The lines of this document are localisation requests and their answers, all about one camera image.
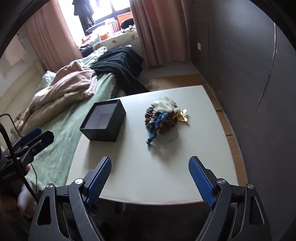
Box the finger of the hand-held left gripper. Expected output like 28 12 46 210
16 131 55 163
10 127 43 153

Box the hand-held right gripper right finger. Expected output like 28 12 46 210
188 156 272 241

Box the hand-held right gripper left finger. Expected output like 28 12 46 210
28 157 112 241

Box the black square gift box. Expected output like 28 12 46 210
79 99 127 142

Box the pile of bead bracelets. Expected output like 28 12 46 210
144 96 190 145

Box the gold flower ornament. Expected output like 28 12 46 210
174 108 189 122

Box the blue bead strand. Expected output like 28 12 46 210
146 111 169 145

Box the white feather flower ornament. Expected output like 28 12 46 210
153 96 176 113

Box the person's left hand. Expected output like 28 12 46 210
0 162 38 219

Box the bed with green sheet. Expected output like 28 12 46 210
0 46 130 193

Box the cream padded headboard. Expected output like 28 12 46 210
0 62 45 117

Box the pink fleece blanket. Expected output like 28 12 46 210
14 60 100 138

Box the pink curtain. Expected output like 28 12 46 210
25 0 79 73
129 0 192 68

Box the black knit blanket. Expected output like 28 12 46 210
89 46 151 95

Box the floral print quilt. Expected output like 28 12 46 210
99 30 139 47

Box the hanging dark garment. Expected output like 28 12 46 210
72 0 96 32

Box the window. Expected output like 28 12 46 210
58 0 137 47

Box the thin black cable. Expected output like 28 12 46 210
0 113 40 203

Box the white cloth on wall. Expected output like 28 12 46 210
4 34 26 67

